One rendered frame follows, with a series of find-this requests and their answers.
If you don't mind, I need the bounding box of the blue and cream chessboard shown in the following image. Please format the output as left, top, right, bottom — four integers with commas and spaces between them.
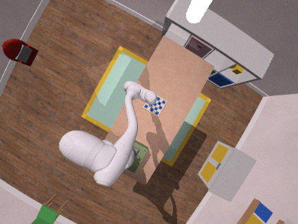
143, 95, 167, 117

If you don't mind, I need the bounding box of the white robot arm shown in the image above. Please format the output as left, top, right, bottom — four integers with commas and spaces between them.
59, 81, 157, 187

